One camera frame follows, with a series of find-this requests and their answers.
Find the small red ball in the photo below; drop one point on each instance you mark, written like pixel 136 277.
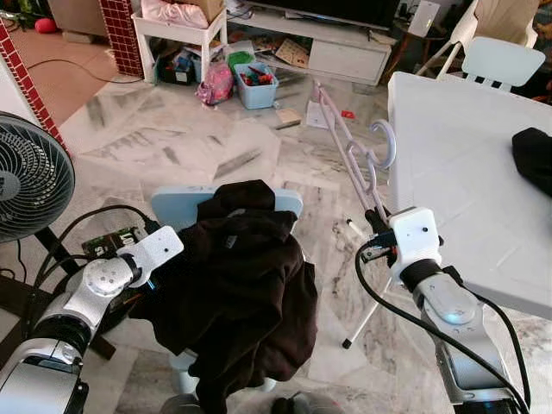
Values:
pixel 45 25

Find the white television cabinet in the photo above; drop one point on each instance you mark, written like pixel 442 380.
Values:
pixel 345 60

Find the black printed cardboard box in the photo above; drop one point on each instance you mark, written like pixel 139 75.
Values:
pixel 108 243

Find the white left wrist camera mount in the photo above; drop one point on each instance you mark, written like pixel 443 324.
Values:
pixel 159 250

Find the grey folding table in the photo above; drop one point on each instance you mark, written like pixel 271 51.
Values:
pixel 457 172

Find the pink backpack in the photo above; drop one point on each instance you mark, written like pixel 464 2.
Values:
pixel 216 86

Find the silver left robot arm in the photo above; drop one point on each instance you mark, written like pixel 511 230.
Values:
pixel 103 280

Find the dark brown garment pile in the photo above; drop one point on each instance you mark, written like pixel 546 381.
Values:
pixel 233 293

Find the grey left robot leg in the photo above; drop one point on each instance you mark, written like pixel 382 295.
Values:
pixel 179 405

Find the black standing fan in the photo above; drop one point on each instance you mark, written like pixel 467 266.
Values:
pixel 30 177

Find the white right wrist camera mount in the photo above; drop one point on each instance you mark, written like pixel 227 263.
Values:
pixel 414 241

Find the pale blue plastic chair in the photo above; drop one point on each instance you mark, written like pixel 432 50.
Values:
pixel 504 60
pixel 177 207

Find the pink plastic hanger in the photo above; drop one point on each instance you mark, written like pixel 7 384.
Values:
pixel 340 129

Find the black television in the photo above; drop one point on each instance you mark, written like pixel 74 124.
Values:
pixel 328 10

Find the green plastic container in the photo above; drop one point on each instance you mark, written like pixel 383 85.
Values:
pixel 240 60

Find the small white shelf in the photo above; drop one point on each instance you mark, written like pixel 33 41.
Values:
pixel 181 31

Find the pink folded cloth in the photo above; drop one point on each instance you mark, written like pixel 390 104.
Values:
pixel 172 13

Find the brown cardboard box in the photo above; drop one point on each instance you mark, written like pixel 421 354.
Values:
pixel 207 7

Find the light blue storage basket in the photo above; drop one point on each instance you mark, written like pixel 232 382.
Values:
pixel 257 95

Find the white paper sheet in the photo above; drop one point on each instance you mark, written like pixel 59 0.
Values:
pixel 315 116

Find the black garment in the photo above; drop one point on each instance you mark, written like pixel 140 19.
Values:
pixel 535 159

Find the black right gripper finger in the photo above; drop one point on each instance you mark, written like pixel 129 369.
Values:
pixel 375 222

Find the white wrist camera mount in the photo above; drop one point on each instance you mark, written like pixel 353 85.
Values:
pixel 159 250
pixel 414 241

